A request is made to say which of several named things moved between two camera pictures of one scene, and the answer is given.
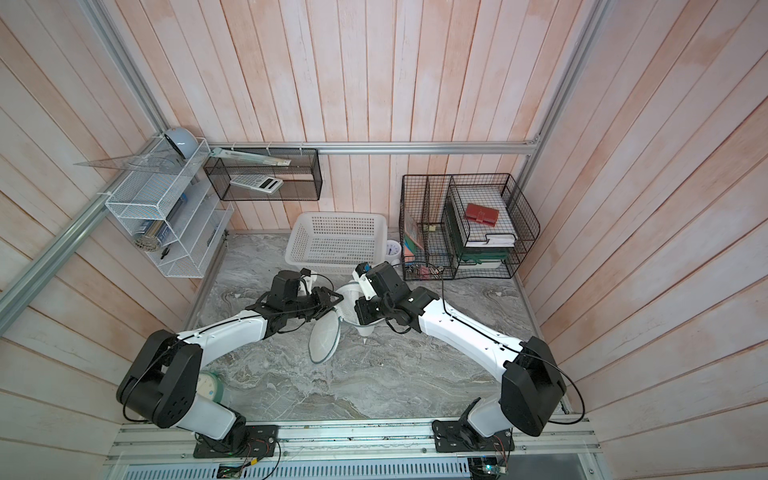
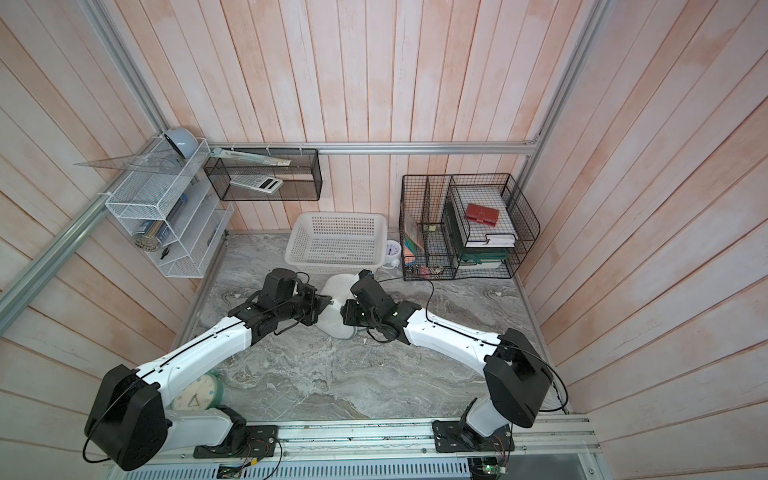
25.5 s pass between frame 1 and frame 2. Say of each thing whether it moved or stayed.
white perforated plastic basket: stayed
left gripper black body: stayed
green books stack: stayed
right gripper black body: moved
